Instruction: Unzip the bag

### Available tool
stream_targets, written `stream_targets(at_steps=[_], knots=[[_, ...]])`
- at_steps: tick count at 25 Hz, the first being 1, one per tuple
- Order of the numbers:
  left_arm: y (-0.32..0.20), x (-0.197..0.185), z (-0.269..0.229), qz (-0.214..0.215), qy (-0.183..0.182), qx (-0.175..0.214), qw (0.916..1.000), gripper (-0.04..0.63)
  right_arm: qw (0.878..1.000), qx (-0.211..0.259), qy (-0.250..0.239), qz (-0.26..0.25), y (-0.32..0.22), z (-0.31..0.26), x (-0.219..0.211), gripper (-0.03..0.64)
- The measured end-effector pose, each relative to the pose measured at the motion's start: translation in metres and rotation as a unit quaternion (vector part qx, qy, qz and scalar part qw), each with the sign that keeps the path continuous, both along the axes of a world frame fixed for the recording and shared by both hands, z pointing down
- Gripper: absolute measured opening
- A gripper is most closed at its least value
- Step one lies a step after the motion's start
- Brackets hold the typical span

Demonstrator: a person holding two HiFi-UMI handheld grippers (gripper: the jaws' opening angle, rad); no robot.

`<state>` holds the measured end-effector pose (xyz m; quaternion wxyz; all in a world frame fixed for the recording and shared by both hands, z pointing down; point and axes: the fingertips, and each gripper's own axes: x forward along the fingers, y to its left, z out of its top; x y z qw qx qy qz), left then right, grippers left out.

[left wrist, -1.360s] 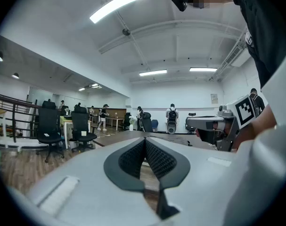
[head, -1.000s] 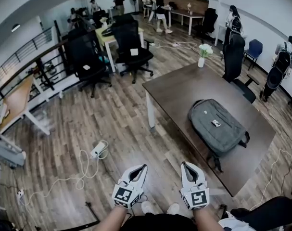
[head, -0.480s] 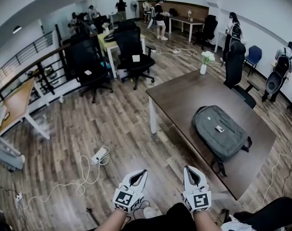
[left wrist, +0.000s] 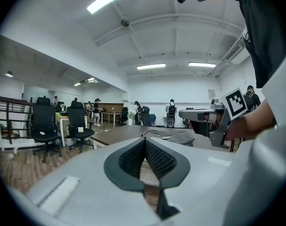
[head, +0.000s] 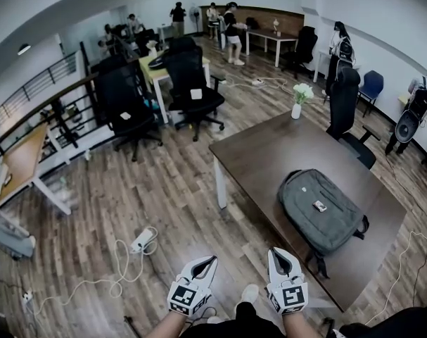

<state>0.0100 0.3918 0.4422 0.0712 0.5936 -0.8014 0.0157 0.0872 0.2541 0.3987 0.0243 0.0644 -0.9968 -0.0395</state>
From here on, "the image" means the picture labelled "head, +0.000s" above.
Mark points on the person's left forearm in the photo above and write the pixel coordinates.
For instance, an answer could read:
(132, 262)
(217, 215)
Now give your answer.
(172, 324)

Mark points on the black metal railing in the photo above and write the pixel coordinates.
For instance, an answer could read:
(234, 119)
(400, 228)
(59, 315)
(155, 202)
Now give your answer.
(41, 83)

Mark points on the person's black clothing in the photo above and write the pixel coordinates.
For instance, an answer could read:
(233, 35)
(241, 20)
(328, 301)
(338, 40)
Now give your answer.
(245, 322)

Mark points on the white power strip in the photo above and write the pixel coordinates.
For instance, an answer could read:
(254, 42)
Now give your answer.
(143, 239)
(258, 81)

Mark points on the black office chair with armrests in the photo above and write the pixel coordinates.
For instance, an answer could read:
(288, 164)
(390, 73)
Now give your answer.
(343, 100)

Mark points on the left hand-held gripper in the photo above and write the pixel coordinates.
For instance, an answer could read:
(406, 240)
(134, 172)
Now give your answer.
(185, 298)

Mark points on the grey backpack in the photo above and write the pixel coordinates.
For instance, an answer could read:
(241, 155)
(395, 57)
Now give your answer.
(334, 229)

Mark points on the small white socket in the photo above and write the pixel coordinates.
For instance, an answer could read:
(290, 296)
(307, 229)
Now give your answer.
(27, 296)

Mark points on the black bag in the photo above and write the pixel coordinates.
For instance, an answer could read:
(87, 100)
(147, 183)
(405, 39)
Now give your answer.
(252, 23)

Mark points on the wall lamp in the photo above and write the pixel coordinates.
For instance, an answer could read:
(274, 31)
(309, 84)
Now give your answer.
(23, 49)

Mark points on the orange wooden desk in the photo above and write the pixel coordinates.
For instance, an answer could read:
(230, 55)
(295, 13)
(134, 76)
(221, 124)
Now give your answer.
(21, 160)

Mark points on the white paper tag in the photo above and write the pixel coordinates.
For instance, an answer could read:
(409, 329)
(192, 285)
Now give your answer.
(196, 93)
(125, 115)

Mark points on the person's white shoe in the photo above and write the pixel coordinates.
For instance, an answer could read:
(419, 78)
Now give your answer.
(250, 292)

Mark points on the blue chair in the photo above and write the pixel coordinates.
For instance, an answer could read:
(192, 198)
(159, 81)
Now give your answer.
(371, 84)

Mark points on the black mesh office chair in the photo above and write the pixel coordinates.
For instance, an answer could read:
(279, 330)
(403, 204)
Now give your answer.
(123, 93)
(185, 72)

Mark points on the yellow desk with white legs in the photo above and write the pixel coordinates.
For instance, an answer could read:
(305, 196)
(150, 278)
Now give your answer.
(153, 74)

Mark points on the white flower bouquet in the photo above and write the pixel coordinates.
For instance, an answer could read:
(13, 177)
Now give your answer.
(302, 92)

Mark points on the white standing fan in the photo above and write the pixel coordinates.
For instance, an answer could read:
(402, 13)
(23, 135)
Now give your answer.
(195, 14)

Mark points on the white vase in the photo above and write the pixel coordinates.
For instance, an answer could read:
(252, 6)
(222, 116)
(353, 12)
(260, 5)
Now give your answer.
(296, 112)

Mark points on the wooden table with white legs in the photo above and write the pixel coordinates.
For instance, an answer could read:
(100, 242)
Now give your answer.
(269, 34)

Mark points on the person's right forearm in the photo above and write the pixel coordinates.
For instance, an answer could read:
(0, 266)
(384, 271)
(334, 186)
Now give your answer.
(294, 326)

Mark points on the small white figurine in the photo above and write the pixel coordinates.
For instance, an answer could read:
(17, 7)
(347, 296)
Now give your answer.
(276, 25)

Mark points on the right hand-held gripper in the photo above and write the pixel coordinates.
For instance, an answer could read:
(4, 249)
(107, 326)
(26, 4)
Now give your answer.
(288, 296)

